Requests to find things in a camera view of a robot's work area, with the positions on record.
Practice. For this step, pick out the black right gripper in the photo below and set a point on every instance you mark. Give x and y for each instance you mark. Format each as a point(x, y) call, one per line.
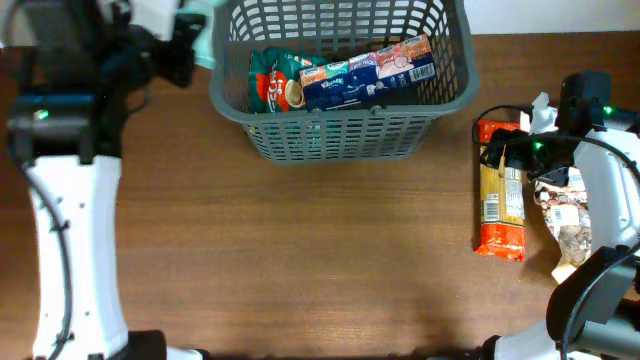
point(514, 156)

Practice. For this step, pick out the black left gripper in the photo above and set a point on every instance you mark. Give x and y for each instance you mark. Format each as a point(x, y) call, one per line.
point(180, 47)

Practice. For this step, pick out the beige brown snack bag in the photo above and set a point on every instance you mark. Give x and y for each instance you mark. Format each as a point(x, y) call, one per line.
point(565, 211)

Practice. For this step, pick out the light blue snack bar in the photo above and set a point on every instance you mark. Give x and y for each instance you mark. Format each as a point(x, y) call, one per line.
point(203, 46)

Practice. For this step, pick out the red spaghetti packet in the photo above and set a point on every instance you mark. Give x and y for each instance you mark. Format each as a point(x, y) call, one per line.
point(502, 230)

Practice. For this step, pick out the green coffee bag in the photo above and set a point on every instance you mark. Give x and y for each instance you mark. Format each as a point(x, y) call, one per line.
point(274, 79)

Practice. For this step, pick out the colourful tissue multipack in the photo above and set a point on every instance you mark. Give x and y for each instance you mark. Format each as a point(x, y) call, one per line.
point(369, 76)

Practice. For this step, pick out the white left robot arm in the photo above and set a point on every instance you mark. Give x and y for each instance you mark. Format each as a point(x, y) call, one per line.
point(65, 138)

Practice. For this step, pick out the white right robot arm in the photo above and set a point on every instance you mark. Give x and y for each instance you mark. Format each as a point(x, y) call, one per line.
point(588, 314)

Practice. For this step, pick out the grey plastic basket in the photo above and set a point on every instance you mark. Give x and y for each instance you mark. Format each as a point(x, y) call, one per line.
point(392, 128)

